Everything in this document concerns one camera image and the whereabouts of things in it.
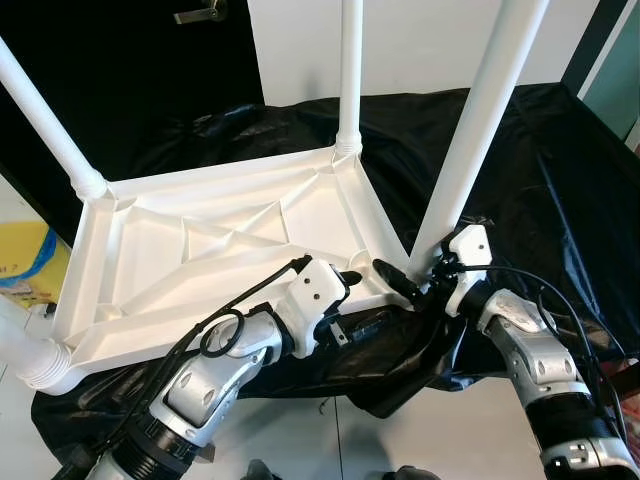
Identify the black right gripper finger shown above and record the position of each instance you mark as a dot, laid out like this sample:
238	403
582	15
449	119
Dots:
395	278

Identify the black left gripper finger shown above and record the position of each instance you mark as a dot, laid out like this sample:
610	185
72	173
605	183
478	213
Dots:
375	325
351	278

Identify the white plastic table leg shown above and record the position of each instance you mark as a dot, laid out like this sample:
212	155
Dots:
480	120
350	70
30	355
50	125

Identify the white plastic table top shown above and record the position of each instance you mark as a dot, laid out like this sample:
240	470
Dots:
150	260

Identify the grey right robot foot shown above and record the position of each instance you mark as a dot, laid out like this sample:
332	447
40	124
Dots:
412	473

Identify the grey robot foot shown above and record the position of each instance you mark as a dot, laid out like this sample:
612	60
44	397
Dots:
412	473
263	471

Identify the grey left robot foot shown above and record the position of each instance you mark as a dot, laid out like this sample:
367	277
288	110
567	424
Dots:
263	471

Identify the brown wooden table leg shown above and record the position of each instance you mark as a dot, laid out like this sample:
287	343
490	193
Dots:
205	453

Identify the black door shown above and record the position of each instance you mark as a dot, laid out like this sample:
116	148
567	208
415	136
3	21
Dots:
130	70

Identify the yellow cardboard box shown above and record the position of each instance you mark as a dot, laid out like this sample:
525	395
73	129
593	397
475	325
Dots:
30	260

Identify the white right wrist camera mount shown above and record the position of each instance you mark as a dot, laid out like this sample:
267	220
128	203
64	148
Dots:
470	245

